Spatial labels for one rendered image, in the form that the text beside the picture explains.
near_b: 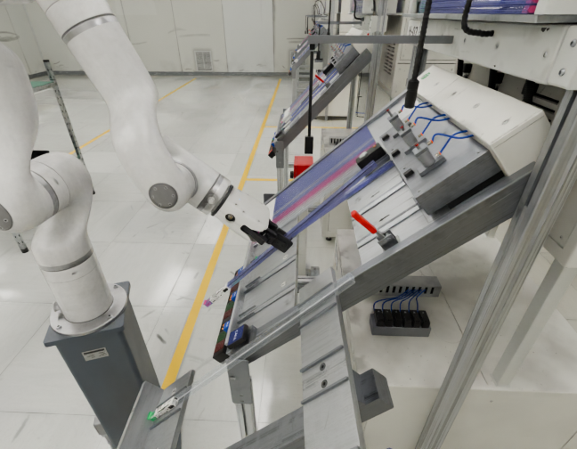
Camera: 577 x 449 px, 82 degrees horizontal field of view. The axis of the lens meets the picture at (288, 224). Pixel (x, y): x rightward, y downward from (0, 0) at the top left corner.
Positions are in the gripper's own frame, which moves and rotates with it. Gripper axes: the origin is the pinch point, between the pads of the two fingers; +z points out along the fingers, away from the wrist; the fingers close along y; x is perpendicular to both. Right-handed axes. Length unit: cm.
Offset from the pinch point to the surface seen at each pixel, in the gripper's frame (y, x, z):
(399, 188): 7.9, -23.3, 15.3
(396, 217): -0.8, -19.3, 15.1
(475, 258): 41, -19, 76
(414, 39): 20, -48, -1
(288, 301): -2.9, 10.6, 10.2
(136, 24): 886, 159, -336
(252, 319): -0.4, 22.1, 8.2
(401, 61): 130, -61, 29
